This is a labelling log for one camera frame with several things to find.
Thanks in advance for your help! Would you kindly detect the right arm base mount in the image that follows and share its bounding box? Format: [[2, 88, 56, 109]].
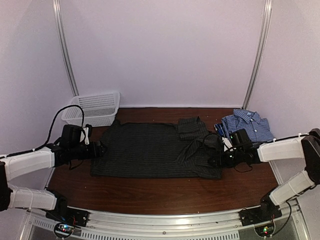
[[238, 206, 283, 227]]

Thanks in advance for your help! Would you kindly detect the black camera cable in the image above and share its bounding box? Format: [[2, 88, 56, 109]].
[[34, 104, 85, 151], [201, 133, 253, 173]]

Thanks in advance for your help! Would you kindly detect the right aluminium frame post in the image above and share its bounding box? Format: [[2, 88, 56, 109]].
[[242, 0, 273, 109]]

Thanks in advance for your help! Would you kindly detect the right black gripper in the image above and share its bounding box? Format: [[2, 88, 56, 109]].
[[207, 148, 244, 168]]

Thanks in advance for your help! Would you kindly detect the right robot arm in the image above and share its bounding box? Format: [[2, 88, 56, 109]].
[[208, 128, 320, 221]]

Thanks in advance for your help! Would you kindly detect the dark pinstriped long sleeve shirt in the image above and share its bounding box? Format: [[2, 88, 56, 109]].
[[90, 116, 223, 180]]

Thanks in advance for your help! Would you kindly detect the left circuit board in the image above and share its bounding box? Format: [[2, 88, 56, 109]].
[[53, 222, 75, 238]]

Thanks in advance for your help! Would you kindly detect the left aluminium frame post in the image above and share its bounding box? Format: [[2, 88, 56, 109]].
[[52, 0, 79, 97]]

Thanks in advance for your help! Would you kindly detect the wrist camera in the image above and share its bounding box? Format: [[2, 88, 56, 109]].
[[59, 124, 92, 148], [221, 129, 253, 152]]

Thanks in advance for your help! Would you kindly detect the right black camera cable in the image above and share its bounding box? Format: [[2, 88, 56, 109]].
[[201, 133, 253, 173]]

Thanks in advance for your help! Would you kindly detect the circuit board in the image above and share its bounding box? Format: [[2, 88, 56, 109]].
[[254, 224, 275, 238], [53, 222, 75, 238]]

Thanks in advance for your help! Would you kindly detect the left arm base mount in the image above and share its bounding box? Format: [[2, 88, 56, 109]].
[[43, 207, 89, 227]]

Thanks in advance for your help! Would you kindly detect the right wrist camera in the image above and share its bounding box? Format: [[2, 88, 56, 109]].
[[221, 129, 253, 152]]

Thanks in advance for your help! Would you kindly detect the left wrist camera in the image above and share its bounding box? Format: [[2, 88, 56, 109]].
[[59, 124, 92, 148]]

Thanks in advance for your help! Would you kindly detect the front aluminium rail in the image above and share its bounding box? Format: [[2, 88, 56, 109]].
[[24, 196, 303, 240]]

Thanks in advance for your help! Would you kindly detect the blue checkered folded shirt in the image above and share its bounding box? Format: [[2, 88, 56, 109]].
[[221, 109, 274, 143]]

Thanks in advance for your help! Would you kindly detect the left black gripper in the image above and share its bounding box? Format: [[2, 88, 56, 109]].
[[69, 140, 108, 160]]

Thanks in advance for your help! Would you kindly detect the right circuit board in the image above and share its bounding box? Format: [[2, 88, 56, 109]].
[[254, 224, 275, 238]]

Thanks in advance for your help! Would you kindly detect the left black camera cable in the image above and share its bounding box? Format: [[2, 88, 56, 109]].
[[34, 104, 85, 151]]

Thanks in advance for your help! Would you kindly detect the navy folded shirt white print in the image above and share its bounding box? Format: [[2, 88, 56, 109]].
[[214, 122, 263, 148]]

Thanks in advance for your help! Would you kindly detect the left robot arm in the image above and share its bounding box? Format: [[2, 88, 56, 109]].
[[0, 141, 107, 222]]

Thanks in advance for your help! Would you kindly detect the white perforated plastic basket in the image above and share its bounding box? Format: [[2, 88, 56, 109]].
[[61, 91, 121, 127]]

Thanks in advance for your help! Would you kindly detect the aluminium frame post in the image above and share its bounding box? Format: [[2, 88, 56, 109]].
[[242, 0, 273, 109], [52, 0, 79, 97]]

